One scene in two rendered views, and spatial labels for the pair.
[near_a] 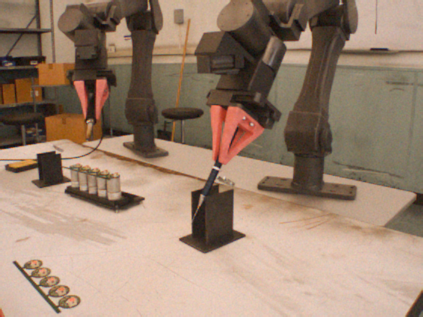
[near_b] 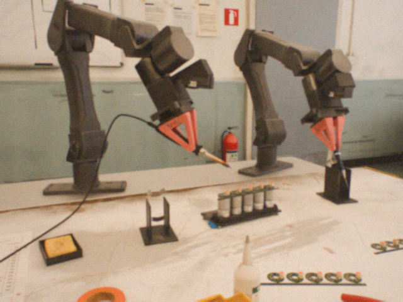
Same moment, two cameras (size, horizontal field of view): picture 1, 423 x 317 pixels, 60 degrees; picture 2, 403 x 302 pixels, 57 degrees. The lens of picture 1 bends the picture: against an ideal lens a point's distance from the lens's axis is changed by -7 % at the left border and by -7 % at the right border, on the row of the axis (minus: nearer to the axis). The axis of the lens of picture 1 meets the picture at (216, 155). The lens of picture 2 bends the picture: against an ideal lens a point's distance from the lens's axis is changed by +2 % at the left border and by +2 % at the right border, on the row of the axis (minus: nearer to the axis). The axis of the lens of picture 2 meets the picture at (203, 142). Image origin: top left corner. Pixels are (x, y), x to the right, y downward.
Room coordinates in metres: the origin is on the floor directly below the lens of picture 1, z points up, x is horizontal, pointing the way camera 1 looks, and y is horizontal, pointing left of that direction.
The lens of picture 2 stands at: (0.46, 0.91, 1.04)
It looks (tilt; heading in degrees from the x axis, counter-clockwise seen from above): 10 degrees down; 296
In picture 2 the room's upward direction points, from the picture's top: straight up
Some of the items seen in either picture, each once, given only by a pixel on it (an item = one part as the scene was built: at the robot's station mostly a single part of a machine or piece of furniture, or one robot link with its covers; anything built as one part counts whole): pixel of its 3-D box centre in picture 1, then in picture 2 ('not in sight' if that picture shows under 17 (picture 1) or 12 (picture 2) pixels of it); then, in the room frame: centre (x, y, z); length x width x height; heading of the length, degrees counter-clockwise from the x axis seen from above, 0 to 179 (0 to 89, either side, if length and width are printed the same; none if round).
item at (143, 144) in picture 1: (143, 136); (85, 174); (1.13, 0.21, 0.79); 0.20 x 0.07 x 0.08; 33
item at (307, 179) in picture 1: (308, 170); (266, 157); (0.76, -0.19, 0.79); 0.20 x 0.07 x 0.08; 67
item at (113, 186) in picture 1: (113, 189); (267, 197); (0.66, 0.18, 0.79); 0.02 x 0.02 x 0.05
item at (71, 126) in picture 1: (72, 110); not in sight; (4.10, 1.55, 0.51); 0.75 x 0.48 x 1.03; 76
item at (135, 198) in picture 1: (103, 196); (241, 213); (0.70, 0.22, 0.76); 0.16 x 0.07 x 0.01; 55
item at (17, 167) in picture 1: (23, 165); (60, 248); (0.92, 0.50, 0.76); 0.07 x 0.05 x 0.02; 148
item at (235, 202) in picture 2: (85, 180); (235, 204); (0.70, 0.25, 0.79); 0.02 x 0.02 x 0.05
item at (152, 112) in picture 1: (143, 115); (87, 150); (1.12, 0.21, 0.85); 0.09 x 0.06 x 0.06; 76
